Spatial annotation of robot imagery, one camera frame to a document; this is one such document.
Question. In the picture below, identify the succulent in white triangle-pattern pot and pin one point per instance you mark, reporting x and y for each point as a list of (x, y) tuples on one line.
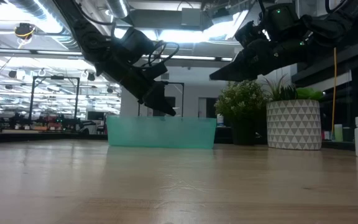
[(294, 127)]

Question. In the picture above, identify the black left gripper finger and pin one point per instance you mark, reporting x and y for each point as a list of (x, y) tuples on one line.
[(154, 98), (166, 93)]

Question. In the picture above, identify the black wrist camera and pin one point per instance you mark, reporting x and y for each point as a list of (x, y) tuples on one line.
[(250, 32), (155, 70)]

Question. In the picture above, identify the teal translucent plastic basket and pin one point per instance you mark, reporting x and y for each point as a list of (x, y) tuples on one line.
[(166, 133)]

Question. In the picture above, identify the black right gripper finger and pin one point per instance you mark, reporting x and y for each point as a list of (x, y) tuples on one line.
[(238, 73), (244, 57)]

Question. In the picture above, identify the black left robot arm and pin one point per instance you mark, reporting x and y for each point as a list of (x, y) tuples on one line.
[(85, 34)]

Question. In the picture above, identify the black workstation frame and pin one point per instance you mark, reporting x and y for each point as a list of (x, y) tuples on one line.
[(54, 77)]

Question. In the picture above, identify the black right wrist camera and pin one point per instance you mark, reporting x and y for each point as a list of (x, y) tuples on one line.
[(250, 32)]

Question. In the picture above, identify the white-flowered plant in black pot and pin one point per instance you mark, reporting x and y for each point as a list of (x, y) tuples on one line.
[(238, 99)]

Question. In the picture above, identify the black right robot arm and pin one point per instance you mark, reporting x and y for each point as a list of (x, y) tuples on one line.
[(322, 21)]

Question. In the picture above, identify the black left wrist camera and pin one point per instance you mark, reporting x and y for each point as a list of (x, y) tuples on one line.
[(155, 70)]

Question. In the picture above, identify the dark green cup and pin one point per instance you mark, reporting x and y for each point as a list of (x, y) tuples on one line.
[(348, 134)]

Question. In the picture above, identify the light green cup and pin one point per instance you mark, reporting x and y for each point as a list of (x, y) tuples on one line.
[(338, 133)]

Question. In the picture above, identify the white and blue box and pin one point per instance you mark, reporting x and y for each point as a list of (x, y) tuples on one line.
[(328, 135)]

